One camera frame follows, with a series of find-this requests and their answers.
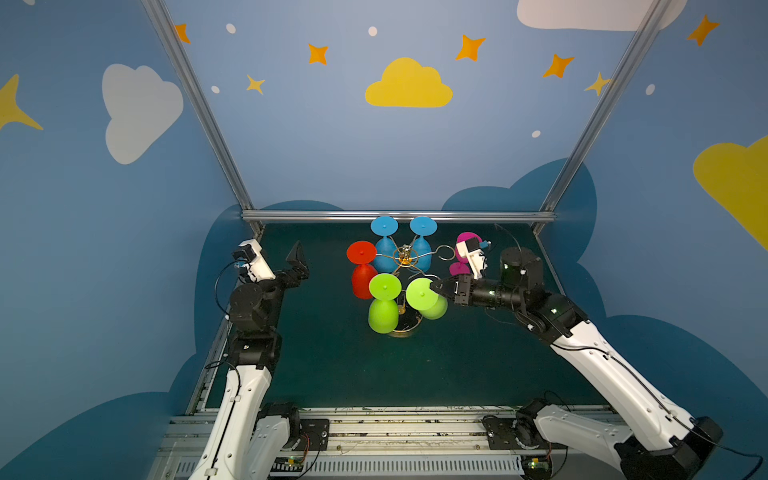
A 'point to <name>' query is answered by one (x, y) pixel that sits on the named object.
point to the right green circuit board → (537, 465)
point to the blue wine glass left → (387, 255)
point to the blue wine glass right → (421, 253)
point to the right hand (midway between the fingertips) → (434, 283)
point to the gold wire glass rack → (406, 258)
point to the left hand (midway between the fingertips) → (279, 246)
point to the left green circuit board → (287, 464)
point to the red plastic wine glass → (362, 253)
